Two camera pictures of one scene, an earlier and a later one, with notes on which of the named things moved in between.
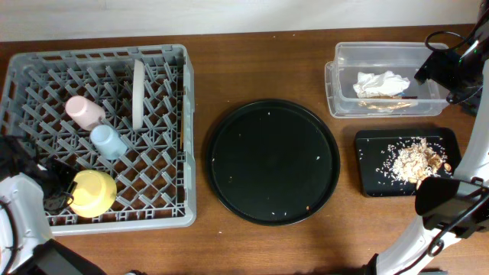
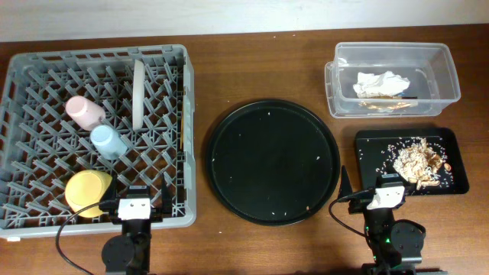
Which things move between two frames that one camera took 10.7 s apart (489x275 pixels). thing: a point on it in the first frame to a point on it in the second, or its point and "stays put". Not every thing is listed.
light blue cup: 108,143 stays put
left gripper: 58,187 to 157,214
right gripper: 433,67 to 355,206
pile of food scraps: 415,159 stays put
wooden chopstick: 182,131 stays put
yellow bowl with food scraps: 95,195 stays put
